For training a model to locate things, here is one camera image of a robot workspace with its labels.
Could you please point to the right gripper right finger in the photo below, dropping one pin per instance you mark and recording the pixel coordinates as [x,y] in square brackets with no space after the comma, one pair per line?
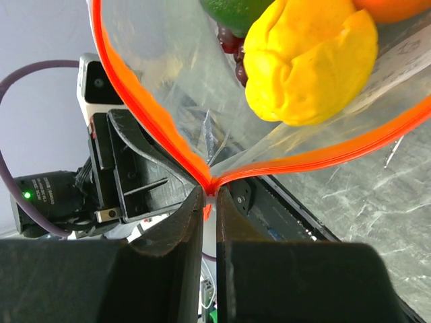
[261,280]

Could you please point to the clear zip top bag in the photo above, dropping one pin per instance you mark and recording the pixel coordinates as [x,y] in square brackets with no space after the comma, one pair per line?
[165,62]

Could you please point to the green lime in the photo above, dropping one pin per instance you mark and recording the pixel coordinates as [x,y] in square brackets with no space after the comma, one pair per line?
[235,15]

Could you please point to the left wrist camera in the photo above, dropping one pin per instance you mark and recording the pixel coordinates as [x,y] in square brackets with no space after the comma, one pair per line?
[95,93]

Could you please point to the black base frame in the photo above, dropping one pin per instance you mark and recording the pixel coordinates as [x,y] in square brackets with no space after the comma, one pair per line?
[280,216]

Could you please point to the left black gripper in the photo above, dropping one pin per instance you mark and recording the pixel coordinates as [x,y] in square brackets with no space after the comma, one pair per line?
[128,177]

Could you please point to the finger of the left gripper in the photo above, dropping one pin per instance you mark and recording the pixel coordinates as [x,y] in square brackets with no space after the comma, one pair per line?
[241,193]

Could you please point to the purple grape bunch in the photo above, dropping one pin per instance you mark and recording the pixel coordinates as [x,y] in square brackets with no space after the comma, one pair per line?
[233,45]

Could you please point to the yellow pear-shaped gourd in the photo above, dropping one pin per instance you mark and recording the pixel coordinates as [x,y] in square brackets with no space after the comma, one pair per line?
[307,60]

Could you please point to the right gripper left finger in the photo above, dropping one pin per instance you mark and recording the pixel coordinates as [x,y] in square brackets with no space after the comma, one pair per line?
[154,278]

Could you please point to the orange mandarin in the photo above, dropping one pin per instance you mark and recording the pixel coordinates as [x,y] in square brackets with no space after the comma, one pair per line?
[392,11]

